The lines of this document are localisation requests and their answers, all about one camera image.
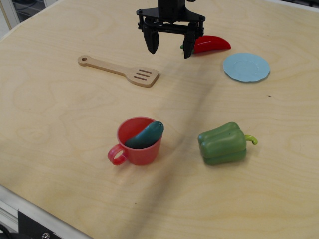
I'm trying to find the black corner bracket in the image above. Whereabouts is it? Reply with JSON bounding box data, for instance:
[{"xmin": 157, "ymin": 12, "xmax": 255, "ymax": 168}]
[{"xmin": 18, "ymin": 211, "xmax": 61, "ymax": 239}]

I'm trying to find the wooden slotted spatula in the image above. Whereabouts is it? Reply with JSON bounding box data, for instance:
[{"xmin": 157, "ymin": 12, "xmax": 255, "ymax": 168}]
[{"xmin": 78, "ymin": 55, "xmax": 160, "ymax": 88}]

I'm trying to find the aluminium table frame rail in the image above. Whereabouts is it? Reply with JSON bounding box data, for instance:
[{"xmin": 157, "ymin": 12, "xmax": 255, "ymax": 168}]
[{"xmin": 0, "ymin": 186, "xmax": 90, "ymax": 239}]

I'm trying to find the red toy chili pepper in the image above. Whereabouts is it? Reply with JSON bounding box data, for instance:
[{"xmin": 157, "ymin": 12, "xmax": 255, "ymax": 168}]
[{"xmin": 192, "ymin": 35, "xmax": 231, "ymax": 54}]

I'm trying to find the red plastic cup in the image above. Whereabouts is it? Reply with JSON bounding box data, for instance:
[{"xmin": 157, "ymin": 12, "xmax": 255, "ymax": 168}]
[{"xmin": 108, "ymin": 117, "xmax": 164, "ymax": 165}]

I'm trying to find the light blue toy plate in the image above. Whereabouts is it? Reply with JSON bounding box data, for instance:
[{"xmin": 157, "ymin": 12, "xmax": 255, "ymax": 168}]
[{"xmin": 223, "ymin": 53, "xmax": 271, "ymax": 83}]

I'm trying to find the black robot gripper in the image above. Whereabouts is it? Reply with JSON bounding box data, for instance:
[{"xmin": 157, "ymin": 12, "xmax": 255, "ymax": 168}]
[{"xmin": 137, "ymin": 0, "xmax": 205, "ymax": 59}]

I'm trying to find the green toy bell pepper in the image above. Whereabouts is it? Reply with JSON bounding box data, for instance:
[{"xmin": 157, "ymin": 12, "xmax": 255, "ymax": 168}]
[{"xmin": 197, "ymin": 122, "xmax": 258, "ymax": 165}]

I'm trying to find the dark green toy cucumber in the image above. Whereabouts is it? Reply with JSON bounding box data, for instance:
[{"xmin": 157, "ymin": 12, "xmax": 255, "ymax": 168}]
[{"xmin": 125, "ymin": 121, "xmax": 164, "ymax": 149}]

